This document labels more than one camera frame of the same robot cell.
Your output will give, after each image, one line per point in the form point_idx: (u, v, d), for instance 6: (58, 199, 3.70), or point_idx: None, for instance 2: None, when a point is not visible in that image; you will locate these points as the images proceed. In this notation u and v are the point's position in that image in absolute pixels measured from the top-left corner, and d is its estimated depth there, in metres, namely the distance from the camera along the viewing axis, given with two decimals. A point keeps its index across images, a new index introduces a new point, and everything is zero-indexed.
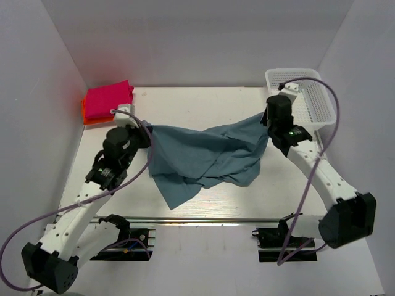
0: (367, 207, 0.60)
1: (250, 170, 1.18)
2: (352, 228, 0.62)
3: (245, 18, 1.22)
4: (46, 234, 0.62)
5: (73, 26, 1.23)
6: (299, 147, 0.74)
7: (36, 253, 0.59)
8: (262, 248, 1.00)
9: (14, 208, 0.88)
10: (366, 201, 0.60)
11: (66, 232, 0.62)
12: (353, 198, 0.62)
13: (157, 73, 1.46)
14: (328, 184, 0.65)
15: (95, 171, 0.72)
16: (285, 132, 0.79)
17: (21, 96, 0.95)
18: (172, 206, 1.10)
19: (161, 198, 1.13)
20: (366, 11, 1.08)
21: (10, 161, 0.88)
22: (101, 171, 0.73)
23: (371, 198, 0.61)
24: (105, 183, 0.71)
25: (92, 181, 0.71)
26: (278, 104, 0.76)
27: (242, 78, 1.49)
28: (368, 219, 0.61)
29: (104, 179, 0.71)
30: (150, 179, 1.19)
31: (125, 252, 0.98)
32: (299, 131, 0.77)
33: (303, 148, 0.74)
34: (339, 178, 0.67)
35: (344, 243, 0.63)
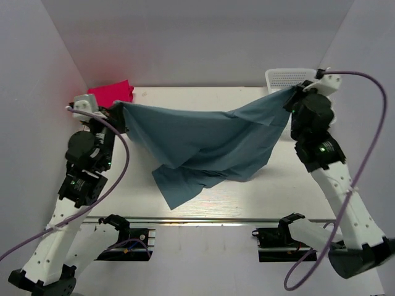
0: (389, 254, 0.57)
1: (254, 164, 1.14)
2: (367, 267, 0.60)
3: (245, 18, 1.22)
4: (29, 261, 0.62)
5: (73, 25, 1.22)
6: (329, 172, 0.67)
7: (23, 282, 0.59)
8: (262, 248, 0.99)
9: (14, 208, 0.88)
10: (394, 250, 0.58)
11: (48, 259, 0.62)
12: (380, 245, 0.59)
13: (157, 73, 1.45)
14: (355, 224, 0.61)
15: (67, 185, 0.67)
16: (315, 145, 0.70)
17: (20, 95, 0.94)
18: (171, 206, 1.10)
19: (161, 198, 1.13)
20: (366, 12, 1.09)
21: (10, 160, 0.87)
22: (73, 182, 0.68)
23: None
24: (80, 198, 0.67)
25: (65, 197, 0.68)
26: (318, 113, 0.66)
27: (242, 78, 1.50)
28: (386, 260, 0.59)
29: (78, 193, 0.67)
30: (151, 179, 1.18)
31: (125, 252, 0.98)
32: (331, 147, 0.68)
33: (335, 172, 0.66)
34: (368, 216, 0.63)
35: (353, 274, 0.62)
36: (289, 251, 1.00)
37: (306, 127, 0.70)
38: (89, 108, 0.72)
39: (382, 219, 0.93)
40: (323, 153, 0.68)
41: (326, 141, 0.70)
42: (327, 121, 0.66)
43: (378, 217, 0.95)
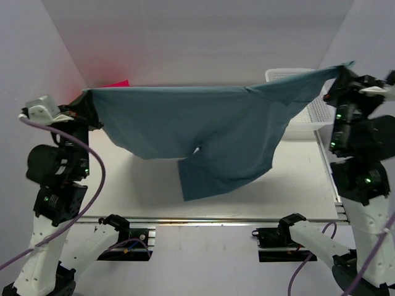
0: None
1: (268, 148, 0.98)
2: None
3: (245, 18, 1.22)
4: (18, 279, 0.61)
5: (73, 25, 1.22)
6: (368, 209, 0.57)
7: None
8: (262, 248, 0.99)
9: (14, 208, 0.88)
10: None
11: (35, 277, 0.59)
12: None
13: (157, 73, 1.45)
14: (380, 264, 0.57)
15: (41, 201, 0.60)
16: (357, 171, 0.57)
17: (21, 95, 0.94)
18: (172, 206, 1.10)
19: (161, 198, 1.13)
20: (366, 12, 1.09)
21: (10, 160, 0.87)
22: (46, 199, 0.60)
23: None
24: (56, 216, 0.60)
25: (42, 214, 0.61)
26: (384, 153, 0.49)
27: (242, 78, 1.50)
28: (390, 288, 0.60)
29: (54, 211, 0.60)
30: (151, 179, 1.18)
31: (125, 252, 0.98)
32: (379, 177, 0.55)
33: (373, 209, 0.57)
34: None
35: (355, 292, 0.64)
36: (289, 251, 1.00)
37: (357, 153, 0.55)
38: (47, 114, 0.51)
39: None
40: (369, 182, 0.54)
41: (370, 164, 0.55)
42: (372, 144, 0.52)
43: None
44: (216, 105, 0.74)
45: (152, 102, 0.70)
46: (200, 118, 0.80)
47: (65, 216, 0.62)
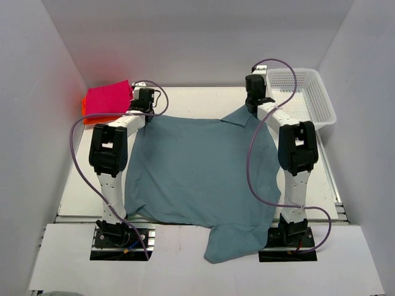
0: (308, 132, 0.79)
1: (268, 196, 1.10)
2: (300, 150, 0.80)
3: (245, 18, 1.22)
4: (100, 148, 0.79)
5: (71, 24, 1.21)
6: (263, 106, 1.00)
7: (106, 128, 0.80)
8: (263, 248, 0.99)
9: (14, 210, 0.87)
10: (307, 127, 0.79)
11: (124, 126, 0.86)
12: (300, 129, 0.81)
13: (157, 72, 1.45)
14: (280, 119, 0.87)
15: (99, 137, 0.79)
16: (256, 100, 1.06)
17: (20, 96, 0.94)
18: (173, 200, 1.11)
19: (158, 193, 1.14)
20: (365, 12, 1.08)
21: (10, 161, 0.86)
22: (99, 144, 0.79)
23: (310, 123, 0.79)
24: (97, 148, 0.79)
25: (94, 132, 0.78)
26: (252, 79, 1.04)
27: (242, 78, 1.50)
28: (311, 141, 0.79)
29: (98, 148, 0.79)
30: (150, 179, 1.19)
31: (125, 252, 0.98)
32: (266, 99, 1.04)
33: (268, 105, 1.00)
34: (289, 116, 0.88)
35: (295, 161, 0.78)
36: (289, 251, 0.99)
37: (250, 90, 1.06)
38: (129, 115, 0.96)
39: (382, 219, 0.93)
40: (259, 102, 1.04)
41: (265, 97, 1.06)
42: (261, 84, 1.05)
43: (378, 217, 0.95)
44: (222, 131, 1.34)
45: (180, 127, 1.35)
46: (201, 140, 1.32)
47: (100, 158, 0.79)
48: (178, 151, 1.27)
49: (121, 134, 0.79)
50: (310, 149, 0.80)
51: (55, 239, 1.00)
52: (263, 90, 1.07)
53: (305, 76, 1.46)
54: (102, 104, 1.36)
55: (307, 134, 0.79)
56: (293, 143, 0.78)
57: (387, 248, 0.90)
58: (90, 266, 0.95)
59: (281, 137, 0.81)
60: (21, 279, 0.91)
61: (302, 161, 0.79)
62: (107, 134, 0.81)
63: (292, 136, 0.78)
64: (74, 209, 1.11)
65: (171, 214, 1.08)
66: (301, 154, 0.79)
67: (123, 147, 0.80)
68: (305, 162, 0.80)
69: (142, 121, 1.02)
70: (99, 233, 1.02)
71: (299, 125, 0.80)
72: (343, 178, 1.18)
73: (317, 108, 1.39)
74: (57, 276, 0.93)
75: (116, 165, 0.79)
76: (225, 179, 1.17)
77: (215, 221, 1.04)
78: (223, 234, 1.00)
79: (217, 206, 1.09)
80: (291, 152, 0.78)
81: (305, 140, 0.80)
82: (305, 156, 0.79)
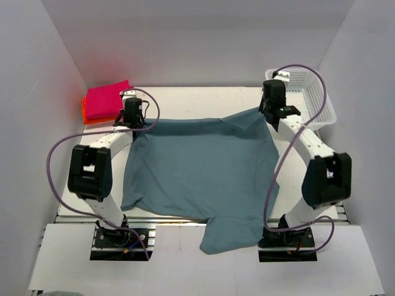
0: (344, 167, 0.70)
1: (265, 192, 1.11)
2: (331, 187, 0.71)
3: (245, 18, 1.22)
4: (80, 173, 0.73)
5: (71, 25, 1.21)
6: (287, 119, 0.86)
7: (86, 150, 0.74)
8: (263, 248, 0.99)
9: (14, 210, 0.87)
10: (343, 161, 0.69)
11: (108, 142, 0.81)
12: (332, 160, 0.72)
13: (157, 72, 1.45)
14: (309, 146, 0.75)
15: (78, 160, 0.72)
16: (277, 109, 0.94)
17: (20, 96, 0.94)
18: (171, 194, 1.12)
19: (158, 188, 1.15)
20: (365, 12, 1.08)
21: (10, 161, 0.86)
22: (78, 169, 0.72)
23: (347, 157, 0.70)
24: (76, 172, 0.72)
25: (73, 155, 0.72)
26: (272, 84, 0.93)
27: (242, 78, 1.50)
28: (345, 178, 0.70)
29: (78, 173, 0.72)
30: (149, 173, 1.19)
31: (125, 252, 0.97)
32: (289, 108, 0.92)
33: (292, 118, 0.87)
34: (320, 141, 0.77)
35: (323, 200, 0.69)
36: (289, 251, 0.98)
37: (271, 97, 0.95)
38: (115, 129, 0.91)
39: (382, 220, 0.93)
40: (282, 112, 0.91)
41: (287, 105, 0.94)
42: (282, 90, 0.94)
43: (378, 218, 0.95)
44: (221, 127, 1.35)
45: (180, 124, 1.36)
46: (200, 135, 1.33)
47: (80, 184, 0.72)
48: (176, 147, 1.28)
49: (105, 155, 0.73)
50: (342, 186, 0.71)
51: (55, 239, 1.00)
52: (283, 98, 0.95)
53: (305, 76, 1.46)
54: (103, 104, 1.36)
55: (340, 168, 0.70)
56: (323, 179, 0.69)
57: (387, 248, 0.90)
58: (90, 266, 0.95)
59: (309, 170, 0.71)
60: (21, 279, 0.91)
61: (331, 200, 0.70)
62: (87, 155, 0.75)
63: (324, 171, 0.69)
64: (73, 209, 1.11)
65: (169, 208, 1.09)
66: (332, 191, 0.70)
67: (105, 170, 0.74)
68: (334, 200, 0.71)
69: (129, 137, 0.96)
70: (98, 233, 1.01)
71: (332, 156, 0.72)
72: None
73: (317, 108, 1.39)
74: (57, 277, 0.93)
75: (99, 191, 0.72)
76: (223, 174, 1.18)
77: (212, 214, 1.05)
78: (221, 229, 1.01)
79: (215, 200, 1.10)
80: (321, 188, 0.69)
81: (338, 174, 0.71)
82: (336, 194, 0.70)
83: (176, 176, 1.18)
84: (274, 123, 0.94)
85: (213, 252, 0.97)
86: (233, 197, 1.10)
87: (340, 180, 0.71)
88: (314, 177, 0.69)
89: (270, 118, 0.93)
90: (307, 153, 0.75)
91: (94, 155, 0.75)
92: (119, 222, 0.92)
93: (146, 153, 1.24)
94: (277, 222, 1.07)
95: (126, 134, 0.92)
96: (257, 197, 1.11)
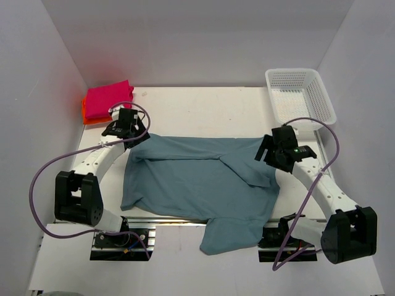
0: (368, 222, 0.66)
1: (265, 193, 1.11)
2: (354, 243, 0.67)
3: (245, 18, 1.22)
4: (67, 203, 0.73)
5: (71, 25, 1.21)
6: (303, 163, 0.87)
7: (71, 176, 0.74)
8: (262, 248, 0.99)
9: (14, 210, 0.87)
10: (368, 217, 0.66)
11: (95, 163, 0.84)
12: (355, 213, 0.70)
13: (157, 72, 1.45)
14: (329, 197, 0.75)
15: (64, 190, 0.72)
16: (290, 150, 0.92)
17: (20, 96, 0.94)
18: (171, 194, 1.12)
19: (158, 189, 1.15)
20: (365, 12, 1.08)
21: (10, 161, 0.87)
22: (64, 199, 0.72)
23: (372, 213, 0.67)
24: (62, 203, 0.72)
25: (57, 185, 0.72)
26: (280, 128, 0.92)
27: (242, 78, 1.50)
28: (370, 235, 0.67)
29: (65, 203, 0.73)
30: (149, 174, 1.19)
31: (126, 252, 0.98)
32: (304, 149, 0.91)
33: (307, 162, 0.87)
34: (340, 191, 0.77)
35: (344, 258, 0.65)
36: (289, 251, 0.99)
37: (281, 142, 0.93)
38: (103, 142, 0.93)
39: (382, 220, 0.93)
40: (296, 154, 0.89)
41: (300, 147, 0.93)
42: (292, 132, 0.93)
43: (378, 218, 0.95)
44: None
45: None
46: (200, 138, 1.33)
47: (66, 214, 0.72)
48: (176, 147, 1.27)
49: (90, 183, 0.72)
50: (366, 243, 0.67)
51: (55, 239, 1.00)
52: (294, 141, 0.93)
53: (305, 76, 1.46)
54: (103, 105, 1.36)
55: (365, 224, 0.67)
56: (347, 237, 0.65)
57: (387, 249, 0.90)
58: (89, 266, 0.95)
59: (331, 226, 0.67)
60: (21, 278, 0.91)
61: (353, 257, 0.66)
62: (73, 180, 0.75)
63: (348, 227, 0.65)
64: None
65: (169, 209, 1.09)
66: (357, 248, 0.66)
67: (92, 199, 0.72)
68: (357, 256, 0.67)
69: (120, 149, 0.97)
70: (98, 233, 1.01)
71: (354, 210, 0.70)
72: (342, 177, 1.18)
73: (317, 108, 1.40)
74: (58, 277, 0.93)
75: (87, 220, 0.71)
76: (223, 176, 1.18)
77: (212, 214, 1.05)
78: (220, 229, 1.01)
79: (215, 200, 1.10)
80: (345, 246, 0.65)
81: (363, 230, 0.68)
82: (360, 251, 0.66)
83: (176, 177, 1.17)
84: (289, 164, 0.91)
85: (213, 252, 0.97)
86: (232, 199, 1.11)
87: (363, 236, 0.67)
88: (337, 235, 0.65)
89: (284, 159, 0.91)
90: (327, 203, 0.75)
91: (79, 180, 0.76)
92: (117, 229, 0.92)
93: (143, 152, 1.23)
94: (276, 222, 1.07)
95: (116, 145, 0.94)
96: (257, 198, 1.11)
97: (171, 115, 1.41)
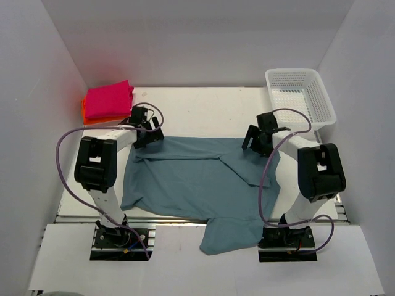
0: (331, 154, 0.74)
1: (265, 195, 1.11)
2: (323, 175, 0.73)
3: (245, 19, 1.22)
4: (87, 164, 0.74)
5: (71, 26, 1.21)
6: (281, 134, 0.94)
7: (93, 140, 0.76)
8: (262, 248, 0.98)
9: (14, 211, 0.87)
10: (329, 148, 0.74)
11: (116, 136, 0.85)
12: (321, 151, 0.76)
13: (157, 72, 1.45)
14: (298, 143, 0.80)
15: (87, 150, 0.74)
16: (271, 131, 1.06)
17: (20, 97, 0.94)
18: (171, 194, 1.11)
19: (158, 189, 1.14)
20: (365, 12, 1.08)
21: (10, 161, 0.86)
22: (86, 159, 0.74)
23: (333, 145, 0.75)
24: (83, 163, 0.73)
25: (80, 146, 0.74)
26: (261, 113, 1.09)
27: (242, 78, 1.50)
28: (334, 165, 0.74)
29: (84, 163, 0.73)
30: (149, 174, 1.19)
31: (125, 253, 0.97)
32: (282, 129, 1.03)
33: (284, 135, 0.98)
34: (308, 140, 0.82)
35: (318, 189, 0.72)
36: (289, 251, 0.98)
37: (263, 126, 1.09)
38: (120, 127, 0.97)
39: (382, 220, 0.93)
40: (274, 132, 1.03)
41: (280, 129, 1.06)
42: (273, 116, 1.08)
43: (378, 217, 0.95)
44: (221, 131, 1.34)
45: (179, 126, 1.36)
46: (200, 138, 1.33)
47: (84, 174, 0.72)
48: (176, 148, 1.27)
49: (112, 145, 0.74)
50: (334, 174, 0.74)
51: (54, 240, 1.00)
52: (275, 124, 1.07)
53: (305, 76, 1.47)
54: (103, 104, 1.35)
55: (329, 157, 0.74)
56: (314, 167, 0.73)
57: (387, 250, 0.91)
58: (89, 266, 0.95)
59: (300, 161, 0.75)
60: (21, 278, 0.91)
61: (326, 189, 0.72)
62: (95, 147, 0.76)
63: (313, 158, 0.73)
64: (74, 210, 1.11)
65: (169, 208, 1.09)
66: (328, 180, 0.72)
67: (112, 161, 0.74)
68: (331, 189, 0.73)
69: (133, 135, 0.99)
70: (98, 233, 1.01)
71: (320, 147, 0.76)
72: None
73: (317, 108, 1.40)
74: (57, 277, 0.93)
75: (103, 180, 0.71)
76: (223, 176, 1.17)
77: (212, 214, 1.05)
78: (220, 229, 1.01)
79: (215, 200, 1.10)
80: (314, 176, 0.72)
81: (329, 165, 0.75)
82: (331, 182, 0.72)
83: (176, 177, 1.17)
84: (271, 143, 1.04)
85: (213, 251, 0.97)
86: (232, 200, 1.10)
87: (331, 169, 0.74)
88: (306, 166, 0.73)
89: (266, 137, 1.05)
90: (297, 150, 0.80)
91: (100, 146, 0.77)
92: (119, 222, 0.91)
93: (144, 152, 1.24)
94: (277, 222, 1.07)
95: (131, 131, 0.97)
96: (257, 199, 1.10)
97: (171, 115, 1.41)
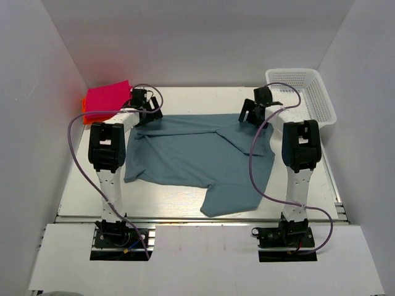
0: (312, 129, 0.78)
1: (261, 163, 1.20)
2: (303, 148, 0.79)
3: (245, 18, 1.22)
4: (101, 147, 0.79)
5: (71, 25, 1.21)
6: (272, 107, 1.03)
7: (102, 126, 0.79)
8: (262, 248, 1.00)
9: (14, 210, 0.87)
10: (310, 123, 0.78)
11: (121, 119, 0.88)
12: (304, 127, 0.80)
13: (157, 72, 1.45)
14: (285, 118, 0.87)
15: (98, 134, 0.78)
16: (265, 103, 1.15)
17: (20, 96, 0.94)
18: (171, 164, 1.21)
19: (159, 161, 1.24)
20: (365, 12, 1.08)
21: (10, 161, 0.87)
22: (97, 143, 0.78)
23: (315, 122, 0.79)
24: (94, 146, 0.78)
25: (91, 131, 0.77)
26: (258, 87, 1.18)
27: (242, 78, 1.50)
28: (313, 138, 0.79)
29: (96, 145, 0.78)
30: (150, 149, 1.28)
31: (125, 252, 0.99)
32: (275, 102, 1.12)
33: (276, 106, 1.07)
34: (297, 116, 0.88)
35: (297, 161, 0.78)
36: (289, 251, 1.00)
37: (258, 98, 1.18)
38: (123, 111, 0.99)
39: (382, 219, 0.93)
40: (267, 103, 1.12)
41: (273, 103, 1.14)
42: (268, 91, 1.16)
43: (378, 217, 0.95)
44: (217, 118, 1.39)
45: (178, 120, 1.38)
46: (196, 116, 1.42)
47: (97, 155, 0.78)
48: (173, 126, 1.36)
49: (118, 130, 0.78)
50: (313, 147, 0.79)
51: (54, 240, 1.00)
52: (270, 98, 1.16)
53: (305, 76, 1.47)
54: (103, 104, 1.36)
55: (310, 132, 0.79)
56: (295, 139, 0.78)
57: (387, 249, 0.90)
58: (89, 266, 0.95)
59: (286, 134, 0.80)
60: (21, 277, 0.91)
61: (304, 159, 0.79)
62: (103, 131, 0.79)
63: (295, 132, 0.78)
64: (74, 209, 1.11)
65: (171, 177, 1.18)
66: (306, 152, 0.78)
67: (121, 143, 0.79)
68: (308, 160, 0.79)
69: (137, 117, 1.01)
70: (99, 233, 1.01)
71: (303, 123, 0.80)
72: (342, 177, 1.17)
73: (318, 108, 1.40)
74: (57, 277, 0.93)
75: (116, 161, 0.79)
76: (220, 150, 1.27)
77: (212, 180, 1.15)
78: (220, 197, 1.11)
79: (213, 169, 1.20)
80: (294, 149, 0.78)
81: (309, 138, 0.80)
82: (308, 154, 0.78)
83: (175, 150, 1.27)
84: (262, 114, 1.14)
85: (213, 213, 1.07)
86: (229, 169, 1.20)
87: (310, 142, 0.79)
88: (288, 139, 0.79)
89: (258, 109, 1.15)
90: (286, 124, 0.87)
91: (108, 130, 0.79)
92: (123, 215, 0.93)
93: (144, 130, 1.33)
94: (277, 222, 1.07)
95: (134, 115, 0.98)
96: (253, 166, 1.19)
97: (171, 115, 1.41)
